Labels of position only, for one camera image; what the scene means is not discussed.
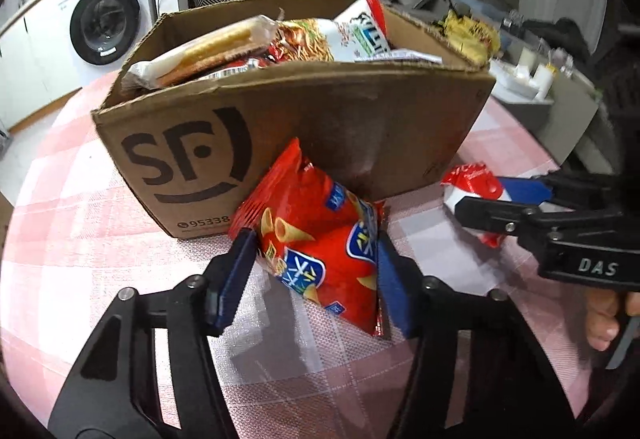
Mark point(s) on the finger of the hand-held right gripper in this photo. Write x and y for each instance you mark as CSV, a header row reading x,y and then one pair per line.
x,y
525,191
490,215

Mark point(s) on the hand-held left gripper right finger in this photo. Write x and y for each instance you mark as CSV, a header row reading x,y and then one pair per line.
x,y
395,289

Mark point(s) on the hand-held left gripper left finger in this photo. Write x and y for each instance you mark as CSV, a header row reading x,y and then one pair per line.
x,y
232,279

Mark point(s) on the red white blue snack packet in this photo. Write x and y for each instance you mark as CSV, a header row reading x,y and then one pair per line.
x,y
470,184

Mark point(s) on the red corn snack bag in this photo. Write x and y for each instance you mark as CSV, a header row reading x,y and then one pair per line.
x,y
310,229

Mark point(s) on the brown cardboard box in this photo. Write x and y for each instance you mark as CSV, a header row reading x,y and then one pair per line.
x,y
350,129

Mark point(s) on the person's right hand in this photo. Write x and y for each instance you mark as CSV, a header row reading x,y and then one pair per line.
x,y
602,319

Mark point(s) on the grey coffee table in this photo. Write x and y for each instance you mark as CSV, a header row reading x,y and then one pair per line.
x,y
565,119

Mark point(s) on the white cup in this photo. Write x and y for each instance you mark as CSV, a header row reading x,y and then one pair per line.
x,y
543,81
524,61

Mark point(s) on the pink checkered tablecloth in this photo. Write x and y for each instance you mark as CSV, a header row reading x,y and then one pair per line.
x,y
100,269

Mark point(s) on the black bag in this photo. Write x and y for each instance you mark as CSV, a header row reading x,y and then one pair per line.
x,y
560,39

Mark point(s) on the yellow bag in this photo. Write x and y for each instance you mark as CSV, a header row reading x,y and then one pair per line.
x,y
467,36

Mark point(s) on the flat white packet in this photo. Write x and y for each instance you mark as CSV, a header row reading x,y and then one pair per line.
x,y
400,55

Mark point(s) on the red packet with silver edge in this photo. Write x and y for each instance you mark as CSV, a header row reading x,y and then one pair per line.
x,y
245,64

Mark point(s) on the white green snack packet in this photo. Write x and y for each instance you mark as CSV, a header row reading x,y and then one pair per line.
x,y
362,31

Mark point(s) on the beige cracker packet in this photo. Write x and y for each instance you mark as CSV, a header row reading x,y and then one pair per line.
x,y
210,49

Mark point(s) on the noodle print snack packet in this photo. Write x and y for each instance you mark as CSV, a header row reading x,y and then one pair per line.
x,y
305,39

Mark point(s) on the white washing machine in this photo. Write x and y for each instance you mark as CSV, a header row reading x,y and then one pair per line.
x,y
107,26

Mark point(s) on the white lower cabinet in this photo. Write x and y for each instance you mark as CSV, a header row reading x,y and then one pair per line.
x,y
35,64

